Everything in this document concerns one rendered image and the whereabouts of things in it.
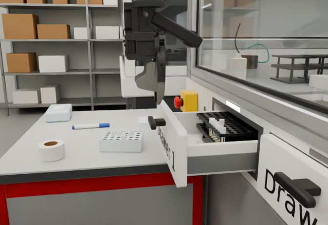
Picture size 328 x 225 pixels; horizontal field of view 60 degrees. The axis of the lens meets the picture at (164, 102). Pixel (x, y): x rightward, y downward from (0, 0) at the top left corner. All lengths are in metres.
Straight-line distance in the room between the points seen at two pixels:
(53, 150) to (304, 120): 0.63
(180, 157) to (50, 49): 4.47
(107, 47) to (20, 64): 1.31
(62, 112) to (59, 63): 3.21
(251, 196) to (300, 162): 0.22
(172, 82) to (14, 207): 0.91
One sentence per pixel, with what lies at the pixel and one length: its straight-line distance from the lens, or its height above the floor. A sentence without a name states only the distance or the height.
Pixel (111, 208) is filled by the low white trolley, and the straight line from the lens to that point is 0.86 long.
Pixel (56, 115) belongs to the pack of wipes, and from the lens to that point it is 1.22.
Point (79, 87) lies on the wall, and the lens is 4.88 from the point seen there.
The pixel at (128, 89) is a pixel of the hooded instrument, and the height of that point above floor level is 0.85.
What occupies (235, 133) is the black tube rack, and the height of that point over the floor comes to 0.90.
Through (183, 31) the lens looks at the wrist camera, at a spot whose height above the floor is 1.10.
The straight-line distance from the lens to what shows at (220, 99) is 0.75.
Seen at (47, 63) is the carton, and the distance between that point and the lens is 4.44.
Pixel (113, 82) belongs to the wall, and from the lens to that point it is 4.82.
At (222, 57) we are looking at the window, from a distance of 0.79.
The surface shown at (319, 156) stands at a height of 0.94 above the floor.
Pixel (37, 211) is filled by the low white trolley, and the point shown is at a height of 0.64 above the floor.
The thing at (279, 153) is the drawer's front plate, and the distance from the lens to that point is 0.48.
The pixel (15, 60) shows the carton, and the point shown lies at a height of 0.79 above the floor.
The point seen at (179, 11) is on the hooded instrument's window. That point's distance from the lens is 1.47.
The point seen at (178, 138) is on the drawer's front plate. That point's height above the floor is 0.92.
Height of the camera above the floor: 1.09
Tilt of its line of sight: 12 degrees down
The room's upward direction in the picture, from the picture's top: straight up
